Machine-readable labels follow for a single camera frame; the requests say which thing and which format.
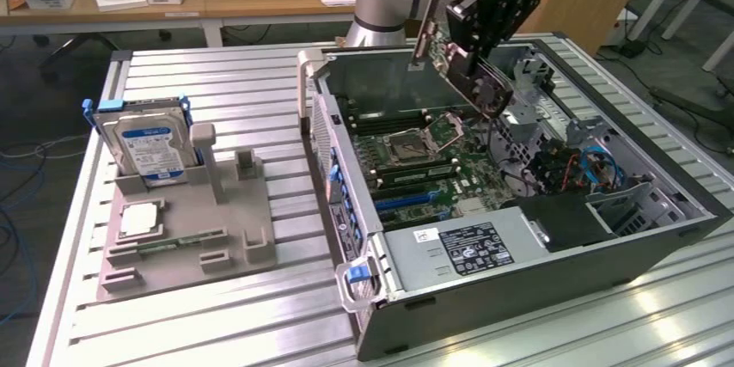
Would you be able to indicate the RAM stick with white label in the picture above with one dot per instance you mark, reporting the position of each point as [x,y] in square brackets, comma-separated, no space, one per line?
[412,175]

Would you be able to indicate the grey plastic parts rack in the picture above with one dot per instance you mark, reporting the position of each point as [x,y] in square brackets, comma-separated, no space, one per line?
[190,229]

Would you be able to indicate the grey metal disk bay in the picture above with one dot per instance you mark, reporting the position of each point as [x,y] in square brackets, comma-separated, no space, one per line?
[630,208]

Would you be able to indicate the grey power supply unit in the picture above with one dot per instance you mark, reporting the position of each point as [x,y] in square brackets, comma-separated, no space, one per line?
[412,264]

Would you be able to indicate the silver CPU chip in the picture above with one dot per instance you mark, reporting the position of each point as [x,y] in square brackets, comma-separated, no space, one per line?
[139,219]

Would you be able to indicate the black floor stand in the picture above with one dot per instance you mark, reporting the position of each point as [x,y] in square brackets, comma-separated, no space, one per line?
[699,105]

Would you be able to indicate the small green graphics card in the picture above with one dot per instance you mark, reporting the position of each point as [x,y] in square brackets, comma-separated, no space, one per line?
[438,47]

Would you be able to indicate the white metal table frame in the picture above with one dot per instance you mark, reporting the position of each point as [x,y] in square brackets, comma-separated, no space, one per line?
[645,23]

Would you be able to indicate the green RAM stick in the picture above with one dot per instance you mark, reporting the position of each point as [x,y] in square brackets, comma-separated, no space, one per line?
[166,245]

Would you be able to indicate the black chair base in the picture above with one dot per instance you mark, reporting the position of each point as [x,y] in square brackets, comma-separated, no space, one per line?
[75,47]

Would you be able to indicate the hard disk in blue caddy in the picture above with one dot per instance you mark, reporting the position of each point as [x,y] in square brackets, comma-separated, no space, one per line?
[146,148]

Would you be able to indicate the open dark PC case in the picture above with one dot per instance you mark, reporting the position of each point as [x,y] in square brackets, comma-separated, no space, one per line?
[515,298]

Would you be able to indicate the small silver chipset heatsink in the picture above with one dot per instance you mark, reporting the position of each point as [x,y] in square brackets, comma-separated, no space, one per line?
[471,207]

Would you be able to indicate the black power brick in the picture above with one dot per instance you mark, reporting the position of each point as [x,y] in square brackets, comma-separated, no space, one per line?
[630,48]

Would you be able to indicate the blue expansion slot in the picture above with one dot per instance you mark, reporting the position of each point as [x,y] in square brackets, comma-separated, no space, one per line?
[402,202]

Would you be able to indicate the green motherboard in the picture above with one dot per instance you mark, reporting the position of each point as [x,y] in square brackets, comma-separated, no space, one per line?
[459,182]

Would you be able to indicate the silver perforated drive cage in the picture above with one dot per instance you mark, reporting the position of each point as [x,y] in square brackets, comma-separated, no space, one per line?
[515,143]

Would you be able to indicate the open metal socket cover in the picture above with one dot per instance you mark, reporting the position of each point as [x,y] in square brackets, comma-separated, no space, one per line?
[444,130]

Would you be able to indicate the blue case latch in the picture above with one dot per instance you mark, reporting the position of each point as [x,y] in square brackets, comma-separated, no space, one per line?
[355,275]

